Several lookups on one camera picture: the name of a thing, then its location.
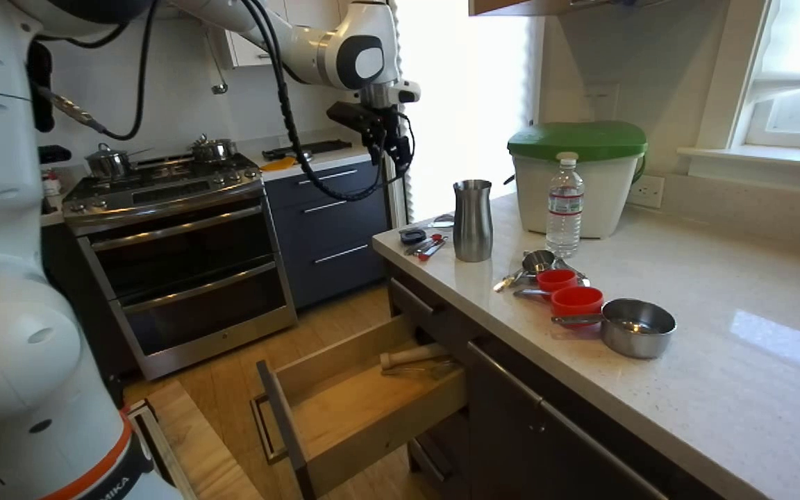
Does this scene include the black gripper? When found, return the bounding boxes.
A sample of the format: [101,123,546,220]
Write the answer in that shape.
[358,98,418,178]

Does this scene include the open wooden drawer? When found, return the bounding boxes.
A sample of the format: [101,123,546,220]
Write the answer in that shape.
[246,314,472,500]

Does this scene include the white glass door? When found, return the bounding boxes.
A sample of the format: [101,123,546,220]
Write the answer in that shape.
[390,0,546,228]

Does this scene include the small black round object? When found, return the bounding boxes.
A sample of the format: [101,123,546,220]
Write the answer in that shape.
[396,224,429,256]

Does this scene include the small red object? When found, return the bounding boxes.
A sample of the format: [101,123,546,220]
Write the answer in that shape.
[417,231,447,263]

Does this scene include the stainless steel pitcher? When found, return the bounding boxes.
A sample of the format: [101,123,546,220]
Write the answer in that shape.
[449,178,497,263]

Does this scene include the clear plastic water bottle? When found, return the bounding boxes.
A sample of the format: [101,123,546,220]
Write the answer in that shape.
[543,149,588,261]

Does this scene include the small steel measuring cup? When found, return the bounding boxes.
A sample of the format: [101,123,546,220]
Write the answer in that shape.
[518,246,570,281]

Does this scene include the steel pot on stove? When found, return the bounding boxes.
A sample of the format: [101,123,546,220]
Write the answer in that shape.
[83,141,135,185]
[186,132,239,168]

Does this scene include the small red measuring cup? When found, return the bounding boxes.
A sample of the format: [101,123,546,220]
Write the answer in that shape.
[533,266,583,295]

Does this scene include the wooden kitchen utensil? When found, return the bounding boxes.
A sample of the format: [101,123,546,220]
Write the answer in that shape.
[378,342,456,375]

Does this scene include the large red measuring cup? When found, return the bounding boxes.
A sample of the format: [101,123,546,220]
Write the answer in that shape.
[546,282,607,328]

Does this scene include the stainless steel oven range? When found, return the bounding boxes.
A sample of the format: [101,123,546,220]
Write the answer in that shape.
[58,135,300,382]

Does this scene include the dark grey kitchen cabinet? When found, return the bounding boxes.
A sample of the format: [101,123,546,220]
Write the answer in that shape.
[368,189,800,500]

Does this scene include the small steel bowl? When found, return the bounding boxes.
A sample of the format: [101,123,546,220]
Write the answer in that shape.
[596,295,681,360]

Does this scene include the wooden platform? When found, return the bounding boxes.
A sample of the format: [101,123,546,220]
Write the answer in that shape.
[125,373,265,500]

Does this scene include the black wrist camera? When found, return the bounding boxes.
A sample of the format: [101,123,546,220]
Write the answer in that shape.
[324,98,381,132]

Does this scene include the dark cabinets with handles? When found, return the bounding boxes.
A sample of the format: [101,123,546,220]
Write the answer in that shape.
[260,146,393,314]

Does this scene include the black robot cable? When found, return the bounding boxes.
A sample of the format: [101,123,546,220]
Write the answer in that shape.
[239,0,414,206]

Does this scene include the wooden wall shelf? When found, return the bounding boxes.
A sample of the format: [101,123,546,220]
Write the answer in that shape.
[465,0,626,20]

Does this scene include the white wall outlet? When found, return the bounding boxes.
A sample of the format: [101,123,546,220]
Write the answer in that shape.
[626,171,670,211]

